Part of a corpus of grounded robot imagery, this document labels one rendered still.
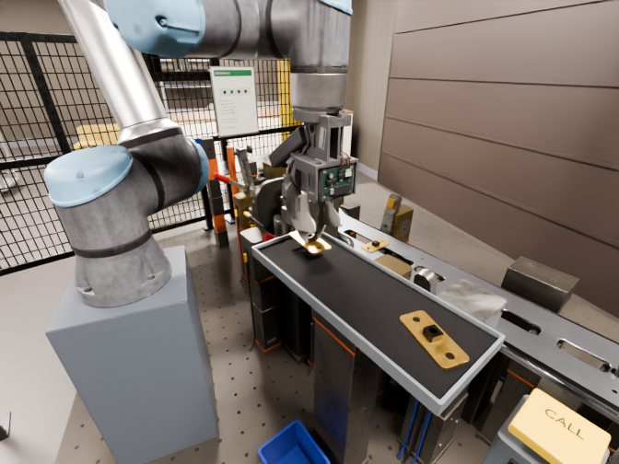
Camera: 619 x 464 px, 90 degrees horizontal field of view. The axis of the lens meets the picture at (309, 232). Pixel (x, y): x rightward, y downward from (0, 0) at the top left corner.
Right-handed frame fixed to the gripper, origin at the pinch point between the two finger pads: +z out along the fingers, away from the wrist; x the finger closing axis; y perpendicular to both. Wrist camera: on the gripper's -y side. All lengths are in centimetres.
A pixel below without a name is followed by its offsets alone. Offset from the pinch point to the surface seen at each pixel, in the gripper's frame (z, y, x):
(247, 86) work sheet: -17, -116, 37
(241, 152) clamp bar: -1, -57, 10
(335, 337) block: 10.8, 13.5, -3.7
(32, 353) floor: 120, -148, -94
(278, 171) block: 17, -85, 36
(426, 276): 8.9, 11.8, 18.0
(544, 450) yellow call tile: 3.7, 38.1, -0.1
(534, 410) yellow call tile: 3.5, 35.9, 2.7
